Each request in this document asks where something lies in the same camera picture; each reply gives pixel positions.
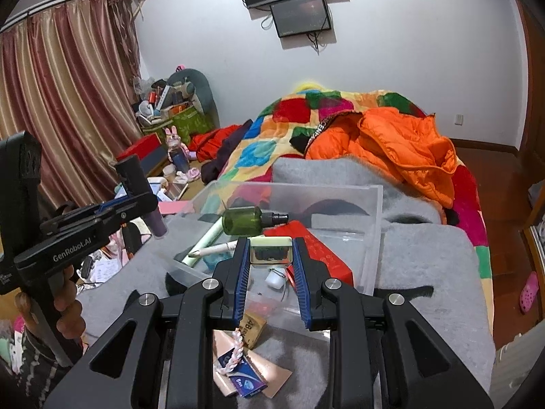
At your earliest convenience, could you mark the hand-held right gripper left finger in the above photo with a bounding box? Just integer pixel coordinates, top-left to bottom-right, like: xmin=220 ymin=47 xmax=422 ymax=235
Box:
xmin=43 ymin=236 xmax=252 ymax=409

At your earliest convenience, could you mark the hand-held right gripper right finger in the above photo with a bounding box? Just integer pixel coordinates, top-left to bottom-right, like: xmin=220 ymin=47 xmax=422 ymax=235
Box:
xmin=292 ymin=236 xmax=497 ymax=409

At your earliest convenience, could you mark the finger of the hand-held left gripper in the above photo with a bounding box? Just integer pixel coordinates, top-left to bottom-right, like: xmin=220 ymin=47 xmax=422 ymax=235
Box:
xmin=55 ymin=195 xmax=130 ymax=219
xmin=40 ymin=196 xmax=158 ymax=235

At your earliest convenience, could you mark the red packet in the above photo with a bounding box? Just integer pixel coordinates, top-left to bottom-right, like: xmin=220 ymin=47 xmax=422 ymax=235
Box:
xmin=262 ymin=219 xmax=354 ymax=290

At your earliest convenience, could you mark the small shiny rectangular case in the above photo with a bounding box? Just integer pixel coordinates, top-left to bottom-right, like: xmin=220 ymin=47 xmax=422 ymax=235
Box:
xmin=249 ymin=236 xmax=294 ymax=267

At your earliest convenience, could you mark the white pen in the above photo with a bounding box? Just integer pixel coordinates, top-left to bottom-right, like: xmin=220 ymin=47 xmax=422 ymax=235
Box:
xmin=187 ymin=240 xmax=238 ymax=258

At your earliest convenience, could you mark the light green tube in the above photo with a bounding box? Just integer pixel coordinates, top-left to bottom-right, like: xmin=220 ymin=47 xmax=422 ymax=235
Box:
xmin=174 ymin=217 xmax=224 ymax=260

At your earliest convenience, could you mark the dark green bottle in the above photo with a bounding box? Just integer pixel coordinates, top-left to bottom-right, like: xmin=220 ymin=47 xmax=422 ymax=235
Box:
xmin=221 ymin=206 xmax=290 ymax=237

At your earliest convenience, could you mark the clear plastic storage box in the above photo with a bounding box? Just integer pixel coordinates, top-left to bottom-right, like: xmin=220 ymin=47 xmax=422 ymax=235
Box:
xmin=149 ymin=180 xmax=384 ymax=342

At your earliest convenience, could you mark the person's left forearm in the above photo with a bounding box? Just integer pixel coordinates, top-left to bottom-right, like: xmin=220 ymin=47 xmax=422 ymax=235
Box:
xmin=0 ymin=328 xmax=86 ymax=409

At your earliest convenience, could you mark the person's left hand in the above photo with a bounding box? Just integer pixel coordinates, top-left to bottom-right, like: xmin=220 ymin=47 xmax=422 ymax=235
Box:
xmin=15 ymin=264 xmax=83 ymax=333

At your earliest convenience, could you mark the pink notebook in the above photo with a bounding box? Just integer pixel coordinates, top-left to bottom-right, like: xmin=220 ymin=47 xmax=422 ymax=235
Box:
xmin=157 ymin=200 xmax=192 ymax=216

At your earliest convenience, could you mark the small brown box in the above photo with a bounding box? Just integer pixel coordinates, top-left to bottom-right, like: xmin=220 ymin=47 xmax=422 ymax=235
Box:
xmin=238 ymin=317 xmax=268 ymax=349

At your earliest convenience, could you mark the red box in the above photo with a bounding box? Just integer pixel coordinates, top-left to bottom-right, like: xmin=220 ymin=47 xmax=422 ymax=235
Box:
xmin=117 ymin=133 xmax=165 ymax=163

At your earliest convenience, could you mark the pink bunny toy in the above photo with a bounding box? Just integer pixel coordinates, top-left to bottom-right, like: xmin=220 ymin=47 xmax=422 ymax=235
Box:
xmin=164 ymin=125 xmax=190 ymax=173

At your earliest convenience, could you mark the dark purple cloth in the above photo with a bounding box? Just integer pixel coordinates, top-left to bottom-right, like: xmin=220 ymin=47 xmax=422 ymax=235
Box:
xmin=201 ymin=123 xmax=256 ymax=184

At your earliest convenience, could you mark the small blue box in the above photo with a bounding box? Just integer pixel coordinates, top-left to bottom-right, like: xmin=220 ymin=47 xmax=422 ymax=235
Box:
xmin=217 ymin=347 xmax=270 ymax=399

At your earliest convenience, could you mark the green storage bag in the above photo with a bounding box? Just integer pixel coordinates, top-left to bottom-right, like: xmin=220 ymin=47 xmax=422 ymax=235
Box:
xmin=140 ymin=106 xmax=216 ymax=141

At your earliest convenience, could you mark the red cloth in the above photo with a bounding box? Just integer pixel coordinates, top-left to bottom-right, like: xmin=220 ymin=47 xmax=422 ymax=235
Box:
xmin=188 ymin=124 xmax=252 ymax=163

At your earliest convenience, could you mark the pile of assorted clutter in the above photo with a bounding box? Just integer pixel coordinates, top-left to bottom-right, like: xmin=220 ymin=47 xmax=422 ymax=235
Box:
xmin=134 ymin=77 xmax=197 ymax=122

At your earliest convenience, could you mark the striped curtain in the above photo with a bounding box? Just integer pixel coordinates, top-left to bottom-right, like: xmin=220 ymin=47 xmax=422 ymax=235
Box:
xmin=0 ymin=0 xmax=143 ymax=218

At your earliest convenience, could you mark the grey neck pillow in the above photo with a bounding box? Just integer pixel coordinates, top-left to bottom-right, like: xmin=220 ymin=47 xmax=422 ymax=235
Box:
xmin=167 ymin=68 xmax=218 ymax=126

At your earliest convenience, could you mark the orange jacket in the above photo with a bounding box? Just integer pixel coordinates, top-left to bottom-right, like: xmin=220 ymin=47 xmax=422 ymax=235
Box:
xmin=304 ymin=108 xmax=458 ymax=209

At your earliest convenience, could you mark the colourful patchwork quilt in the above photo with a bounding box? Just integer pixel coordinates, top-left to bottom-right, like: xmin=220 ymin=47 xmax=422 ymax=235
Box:
xmin=219 ymin=79 xmax=495 ymax=342

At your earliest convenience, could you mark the pink clog shoe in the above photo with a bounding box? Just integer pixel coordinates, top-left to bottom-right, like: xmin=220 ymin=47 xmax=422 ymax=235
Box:
xmin=518 ymin=270 xmax=539 ymax=314

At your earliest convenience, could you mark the braided rope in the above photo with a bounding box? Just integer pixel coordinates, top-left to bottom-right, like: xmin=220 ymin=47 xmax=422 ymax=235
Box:
xmin=219 ymin=328 xmax=247 ymax=376

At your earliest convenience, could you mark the black cable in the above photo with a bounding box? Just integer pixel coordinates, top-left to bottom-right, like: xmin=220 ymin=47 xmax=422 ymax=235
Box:
xmin=309 ymin=30 xmax=337 ymax=56

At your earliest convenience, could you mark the small wall screen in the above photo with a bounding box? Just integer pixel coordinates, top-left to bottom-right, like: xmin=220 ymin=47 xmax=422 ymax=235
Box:
xmin=269 ymin=0 xmax=333 ymax=38

